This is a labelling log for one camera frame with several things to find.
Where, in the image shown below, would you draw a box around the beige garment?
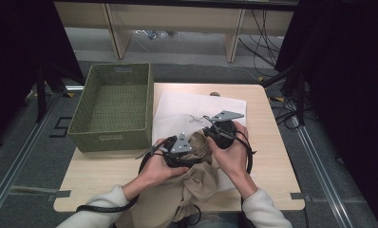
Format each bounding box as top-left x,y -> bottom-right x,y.
114,130 -> 222,228

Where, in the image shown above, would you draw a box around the wooden shelf unit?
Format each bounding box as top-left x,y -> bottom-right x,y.
53,1 -> 296,64

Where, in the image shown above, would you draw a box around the clutter under shelf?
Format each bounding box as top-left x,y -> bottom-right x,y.
134,28 -> 180,40

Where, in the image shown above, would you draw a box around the metal floor rail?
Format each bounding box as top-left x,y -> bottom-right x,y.
291,115 -> 357,228
0,91 -> 63,219

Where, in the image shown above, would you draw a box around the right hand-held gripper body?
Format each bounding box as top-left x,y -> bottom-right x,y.
209,110 -> 245,150

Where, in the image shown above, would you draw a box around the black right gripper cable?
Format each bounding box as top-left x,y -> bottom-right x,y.
231,128 -> 257,176

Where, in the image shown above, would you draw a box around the black metal stand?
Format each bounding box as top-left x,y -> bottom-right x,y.
261,63 -> 309,126
34,60 -> 85,124

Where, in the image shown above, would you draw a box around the black cord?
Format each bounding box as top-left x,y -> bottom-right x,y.
177,203 -> 203,228

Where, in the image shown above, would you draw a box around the black cables on floor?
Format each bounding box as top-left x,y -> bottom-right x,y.
269,94 -> 316,131

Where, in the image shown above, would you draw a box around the green woven basket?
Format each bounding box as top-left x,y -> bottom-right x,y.
66,62 -> 156,154

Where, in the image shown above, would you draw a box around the gray tape strip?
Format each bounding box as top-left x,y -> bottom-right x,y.
0,184 -> 71,200
290,192 -> 350,203

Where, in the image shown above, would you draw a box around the gray gripper strap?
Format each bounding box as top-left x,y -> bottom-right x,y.
135,143 -> 170,161

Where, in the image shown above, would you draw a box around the black cables behind shelf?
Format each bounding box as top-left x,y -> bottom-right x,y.
237,9 -> 285,79

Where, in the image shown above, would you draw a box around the person's right hand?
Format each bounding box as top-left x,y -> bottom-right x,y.
207,122 -> 250,185

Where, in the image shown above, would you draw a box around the person's left hand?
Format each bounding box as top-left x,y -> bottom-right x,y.
139,138 -> 190,191

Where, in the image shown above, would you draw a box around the person's blue jeans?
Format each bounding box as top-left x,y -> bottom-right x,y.
190,212 -> 242,228

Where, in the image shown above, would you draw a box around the white mesh laundry bag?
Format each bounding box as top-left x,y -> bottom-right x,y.
151,91 -> 257,193

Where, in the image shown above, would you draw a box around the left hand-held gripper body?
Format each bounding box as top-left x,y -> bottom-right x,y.
162,132 -> 193,169

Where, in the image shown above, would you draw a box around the black curtain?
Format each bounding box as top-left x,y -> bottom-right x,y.
0,0 -> 85,148
274,0 -> 378,228

